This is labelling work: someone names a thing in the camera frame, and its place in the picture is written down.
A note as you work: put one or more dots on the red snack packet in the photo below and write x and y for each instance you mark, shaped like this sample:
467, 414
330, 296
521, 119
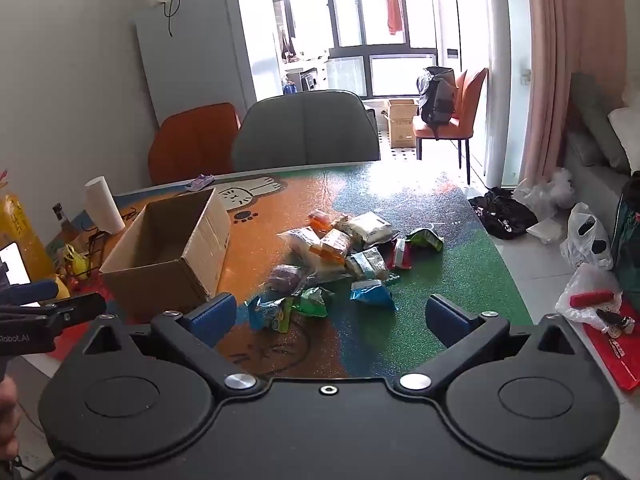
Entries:
401, 255

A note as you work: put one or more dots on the grey sofa cushion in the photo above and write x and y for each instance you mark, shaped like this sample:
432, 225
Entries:
595, 120

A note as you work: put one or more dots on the clear plastic bag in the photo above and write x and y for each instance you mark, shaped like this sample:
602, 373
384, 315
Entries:
575, 305

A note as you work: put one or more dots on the yellow bag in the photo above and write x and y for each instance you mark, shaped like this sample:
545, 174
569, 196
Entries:
20, 230

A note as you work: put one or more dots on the black clothes pile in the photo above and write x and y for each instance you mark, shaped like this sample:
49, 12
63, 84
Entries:
502, 212

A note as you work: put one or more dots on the small beige snack packet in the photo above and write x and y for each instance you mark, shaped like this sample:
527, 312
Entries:
341, 220

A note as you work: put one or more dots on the white lit screen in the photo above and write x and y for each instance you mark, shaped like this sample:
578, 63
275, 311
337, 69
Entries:
20, 272

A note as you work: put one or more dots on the crumpled white plastic bags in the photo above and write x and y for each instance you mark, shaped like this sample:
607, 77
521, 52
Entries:
545, 190

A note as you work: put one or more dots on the pink curtain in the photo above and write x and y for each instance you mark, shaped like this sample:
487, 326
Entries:
555, 60

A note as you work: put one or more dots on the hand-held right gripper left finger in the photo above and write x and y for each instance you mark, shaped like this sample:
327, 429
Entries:
215, 312

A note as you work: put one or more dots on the orange upholstered chair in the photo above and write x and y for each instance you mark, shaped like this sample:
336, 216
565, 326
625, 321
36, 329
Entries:
192, 142

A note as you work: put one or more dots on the small cardboard box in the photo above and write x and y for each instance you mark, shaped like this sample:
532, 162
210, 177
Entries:
400, 125

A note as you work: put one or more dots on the orange jelly packet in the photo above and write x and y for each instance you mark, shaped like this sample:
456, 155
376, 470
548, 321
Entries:
318, 220

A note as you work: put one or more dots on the white clear snack packet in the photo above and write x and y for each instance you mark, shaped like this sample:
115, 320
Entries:
299, 241

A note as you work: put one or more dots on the grey sofa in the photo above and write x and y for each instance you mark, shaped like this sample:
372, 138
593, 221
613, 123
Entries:
595, 175

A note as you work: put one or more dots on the white refrigerator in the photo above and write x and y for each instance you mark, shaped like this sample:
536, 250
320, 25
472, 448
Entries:
210, 50

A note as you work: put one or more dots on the white green label packet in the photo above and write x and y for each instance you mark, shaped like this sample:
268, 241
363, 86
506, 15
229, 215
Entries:
368, 263

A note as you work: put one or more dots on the white paper towel roll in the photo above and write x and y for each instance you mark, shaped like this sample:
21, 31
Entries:
104, 205

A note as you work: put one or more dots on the orange chair with black legs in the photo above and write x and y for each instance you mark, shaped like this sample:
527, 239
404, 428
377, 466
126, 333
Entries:
467, 110

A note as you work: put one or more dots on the small black white figure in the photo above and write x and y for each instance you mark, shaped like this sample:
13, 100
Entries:
616, 323

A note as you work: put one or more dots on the yellow toy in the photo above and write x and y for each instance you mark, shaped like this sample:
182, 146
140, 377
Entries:
74, 260

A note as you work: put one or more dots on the blue green snack packet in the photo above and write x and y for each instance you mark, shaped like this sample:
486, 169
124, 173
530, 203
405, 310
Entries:
270, 313

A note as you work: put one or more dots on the small purple toy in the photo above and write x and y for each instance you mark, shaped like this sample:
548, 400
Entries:
200, 182

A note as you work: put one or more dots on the purple snack packet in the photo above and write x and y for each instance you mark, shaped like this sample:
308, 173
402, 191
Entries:
286, 277

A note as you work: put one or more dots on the grey upholstered chair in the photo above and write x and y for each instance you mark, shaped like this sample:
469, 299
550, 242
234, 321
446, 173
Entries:
305, 130

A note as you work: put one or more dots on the red floor mat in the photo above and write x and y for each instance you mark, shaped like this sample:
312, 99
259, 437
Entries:
617, 360

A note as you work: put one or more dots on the red cylinder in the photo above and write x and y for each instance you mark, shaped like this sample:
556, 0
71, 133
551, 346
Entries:
592, 298

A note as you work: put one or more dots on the grey black backpack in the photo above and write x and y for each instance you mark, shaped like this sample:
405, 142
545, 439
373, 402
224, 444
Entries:
436, 97

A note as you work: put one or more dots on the white pillow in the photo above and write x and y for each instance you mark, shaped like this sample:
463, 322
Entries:
625, 132

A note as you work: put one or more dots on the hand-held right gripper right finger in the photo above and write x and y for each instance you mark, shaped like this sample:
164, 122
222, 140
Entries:
445, 317

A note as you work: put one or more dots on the dark green bag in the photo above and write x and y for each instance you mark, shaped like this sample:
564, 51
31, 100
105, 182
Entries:
629, 240

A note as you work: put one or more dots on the large white snack packet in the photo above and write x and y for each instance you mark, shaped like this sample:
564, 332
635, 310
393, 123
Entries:
371, 227

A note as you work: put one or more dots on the orange label snack packet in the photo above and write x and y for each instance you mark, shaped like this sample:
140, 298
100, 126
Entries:
334, 247

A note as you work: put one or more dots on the black framed window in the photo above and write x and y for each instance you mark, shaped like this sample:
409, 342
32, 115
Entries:
380, 67

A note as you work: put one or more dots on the small green snack packet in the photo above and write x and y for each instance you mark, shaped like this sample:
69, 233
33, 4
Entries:
426, 239

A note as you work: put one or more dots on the person's left hand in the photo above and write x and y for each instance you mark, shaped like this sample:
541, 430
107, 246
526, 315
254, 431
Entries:
7, 407

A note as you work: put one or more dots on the green clear snack packet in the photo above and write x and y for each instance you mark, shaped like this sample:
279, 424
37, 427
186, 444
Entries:
313, 303

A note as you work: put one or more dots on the cluttered white shelf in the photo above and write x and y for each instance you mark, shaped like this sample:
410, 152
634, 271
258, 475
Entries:
300, 60

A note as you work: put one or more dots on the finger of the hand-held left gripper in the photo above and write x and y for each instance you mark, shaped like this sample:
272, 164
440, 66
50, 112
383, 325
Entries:
75, 307
35, 290

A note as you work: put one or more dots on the white plastic bag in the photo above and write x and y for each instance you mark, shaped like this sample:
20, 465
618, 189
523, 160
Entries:
587, 237

